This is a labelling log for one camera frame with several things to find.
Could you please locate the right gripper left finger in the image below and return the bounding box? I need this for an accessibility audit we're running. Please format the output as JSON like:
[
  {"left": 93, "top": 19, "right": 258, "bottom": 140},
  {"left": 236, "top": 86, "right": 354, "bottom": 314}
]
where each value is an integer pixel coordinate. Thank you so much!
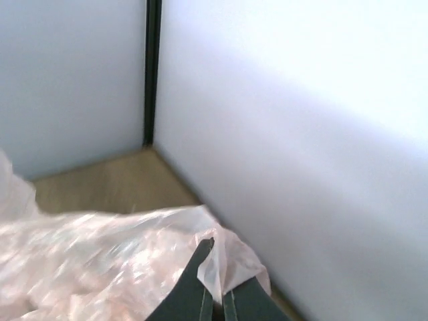
[{"left": 147, "top": 238, "right": 214, "bottom": 320}]

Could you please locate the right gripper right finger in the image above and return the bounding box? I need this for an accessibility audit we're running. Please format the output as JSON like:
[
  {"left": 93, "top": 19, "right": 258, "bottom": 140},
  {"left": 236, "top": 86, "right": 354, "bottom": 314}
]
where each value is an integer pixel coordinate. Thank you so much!
[{"left": 223, "top": 277, "right": 290, "bottom": 320}]

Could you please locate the pink plastic trash bag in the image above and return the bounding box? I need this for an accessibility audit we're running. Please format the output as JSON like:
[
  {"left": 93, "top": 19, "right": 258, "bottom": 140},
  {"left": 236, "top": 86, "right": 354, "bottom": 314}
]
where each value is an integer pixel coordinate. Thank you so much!
[{"left": 1, "top": 156, "right": 271, "bottom": 320}]

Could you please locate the black left frame post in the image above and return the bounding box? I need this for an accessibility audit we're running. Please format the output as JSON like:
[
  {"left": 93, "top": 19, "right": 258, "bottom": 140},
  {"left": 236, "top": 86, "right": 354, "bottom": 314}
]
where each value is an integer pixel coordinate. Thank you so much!
[{"left": 143, "top": 0, "right": 163, "bottom": 146}]

